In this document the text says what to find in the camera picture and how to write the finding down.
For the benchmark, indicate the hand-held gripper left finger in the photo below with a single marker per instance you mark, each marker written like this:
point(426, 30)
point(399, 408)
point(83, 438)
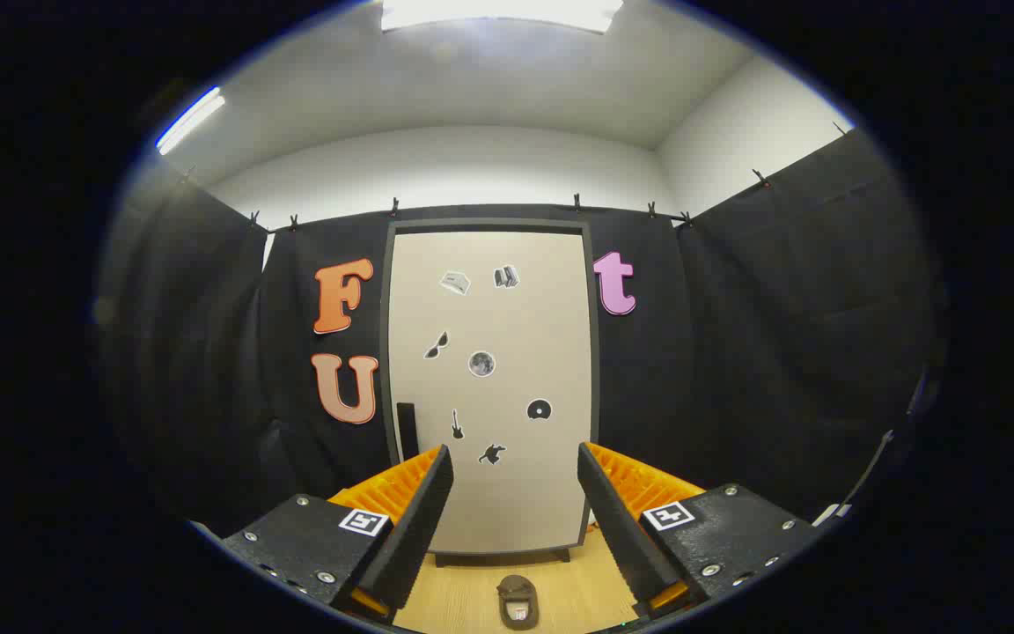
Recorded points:
point(415, 519)

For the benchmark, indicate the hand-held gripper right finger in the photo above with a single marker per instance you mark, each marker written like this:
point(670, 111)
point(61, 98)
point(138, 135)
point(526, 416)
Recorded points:
point(617, 519)

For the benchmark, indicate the brown fuzzy slipper shoe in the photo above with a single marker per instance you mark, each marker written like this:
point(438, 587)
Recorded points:
point(518, 592)

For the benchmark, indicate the dark grey shoe cabinet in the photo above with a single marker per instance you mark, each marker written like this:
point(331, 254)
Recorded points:
point(384, 352)

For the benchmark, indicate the black backdrop cloth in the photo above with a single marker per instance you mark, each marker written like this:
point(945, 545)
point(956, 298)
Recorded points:
point(736, 352)

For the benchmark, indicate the ceiling tube light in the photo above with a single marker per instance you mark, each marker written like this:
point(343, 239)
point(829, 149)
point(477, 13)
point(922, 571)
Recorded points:
point(190, 121)

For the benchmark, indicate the ceiling panel light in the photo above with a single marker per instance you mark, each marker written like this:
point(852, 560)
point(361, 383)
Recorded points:
point(498, 12)

